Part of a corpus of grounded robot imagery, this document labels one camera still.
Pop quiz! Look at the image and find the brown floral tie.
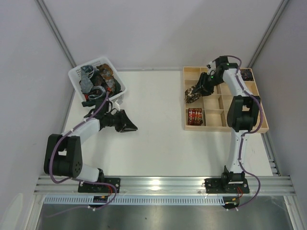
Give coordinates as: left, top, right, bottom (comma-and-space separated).
185, 86, 201, 104

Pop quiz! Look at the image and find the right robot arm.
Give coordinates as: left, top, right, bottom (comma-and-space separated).
185, 61, 263, 187

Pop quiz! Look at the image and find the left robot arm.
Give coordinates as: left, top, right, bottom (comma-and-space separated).
43, 100, 138, 184

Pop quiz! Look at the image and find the dark green tie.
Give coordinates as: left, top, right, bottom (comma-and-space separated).
81, 81, 121, 107

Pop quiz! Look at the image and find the wooden compartment tray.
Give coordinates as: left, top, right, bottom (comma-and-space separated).
182, 66, 269, 134

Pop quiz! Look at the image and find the rolled red patterned tie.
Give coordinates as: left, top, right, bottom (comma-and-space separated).
187, 108, 205, 126

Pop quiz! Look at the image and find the grey patterned tie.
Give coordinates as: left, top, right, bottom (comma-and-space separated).
80, 65, 106, 101

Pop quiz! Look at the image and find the rolled dark floral tie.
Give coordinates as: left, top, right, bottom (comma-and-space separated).
240, 69, 254, 81

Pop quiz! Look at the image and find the brown orange patterned tie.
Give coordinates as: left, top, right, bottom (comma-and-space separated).
96, 64, 116, 91

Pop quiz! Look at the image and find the white plastic basket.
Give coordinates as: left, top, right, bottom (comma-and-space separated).
68, 56, 127, 104

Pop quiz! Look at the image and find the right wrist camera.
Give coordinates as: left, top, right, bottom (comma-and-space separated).
206, 55, 239, 71

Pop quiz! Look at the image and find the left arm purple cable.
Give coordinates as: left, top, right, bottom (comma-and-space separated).
45, 92, 118, 218

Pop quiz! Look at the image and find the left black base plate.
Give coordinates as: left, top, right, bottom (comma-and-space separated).
78, 177, 121, 193

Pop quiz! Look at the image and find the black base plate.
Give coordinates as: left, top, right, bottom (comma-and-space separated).
204, 178, 250, 194
78, 177, 121, 193

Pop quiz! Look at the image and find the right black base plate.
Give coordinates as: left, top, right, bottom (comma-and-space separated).
204, 178, 250, 194

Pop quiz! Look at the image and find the white slotted cable duct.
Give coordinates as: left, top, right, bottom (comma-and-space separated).
44, 195, 235, 206

